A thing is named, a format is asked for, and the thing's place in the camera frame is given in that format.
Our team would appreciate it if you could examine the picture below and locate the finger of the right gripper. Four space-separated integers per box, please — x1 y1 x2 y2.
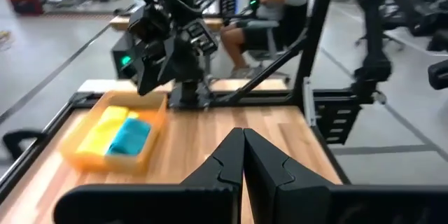
161 37 206 84
136 43 173 97

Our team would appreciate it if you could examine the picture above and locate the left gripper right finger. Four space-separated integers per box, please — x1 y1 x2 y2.
244 128 334 224

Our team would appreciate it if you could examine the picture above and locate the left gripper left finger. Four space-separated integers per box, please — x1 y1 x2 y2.
180 127 245 224

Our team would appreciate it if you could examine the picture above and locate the teal microfiber towel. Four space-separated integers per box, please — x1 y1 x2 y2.
105 117 153 158

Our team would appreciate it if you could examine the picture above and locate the yellow microfiber towel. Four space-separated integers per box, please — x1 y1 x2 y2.
76 105 141 157

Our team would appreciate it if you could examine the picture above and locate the orange plastic bin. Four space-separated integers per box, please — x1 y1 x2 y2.
59 90 169 176

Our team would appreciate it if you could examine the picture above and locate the black office chair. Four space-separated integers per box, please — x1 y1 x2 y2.
240 0 312 85

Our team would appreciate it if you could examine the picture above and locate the red box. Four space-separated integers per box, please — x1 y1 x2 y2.
6 0 45 16

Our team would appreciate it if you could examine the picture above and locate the silver metal bracket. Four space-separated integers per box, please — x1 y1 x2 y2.
302 76 316 127

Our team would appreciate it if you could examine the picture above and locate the black curved bracket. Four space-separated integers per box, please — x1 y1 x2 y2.
2 129 47 162

